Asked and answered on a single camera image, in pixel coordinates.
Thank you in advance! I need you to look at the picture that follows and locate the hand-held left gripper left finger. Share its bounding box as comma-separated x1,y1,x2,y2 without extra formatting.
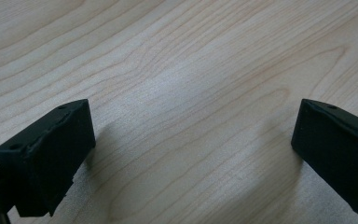
0,98,97,217

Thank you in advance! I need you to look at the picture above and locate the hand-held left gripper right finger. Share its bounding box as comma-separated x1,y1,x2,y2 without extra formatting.
290,98,358,216

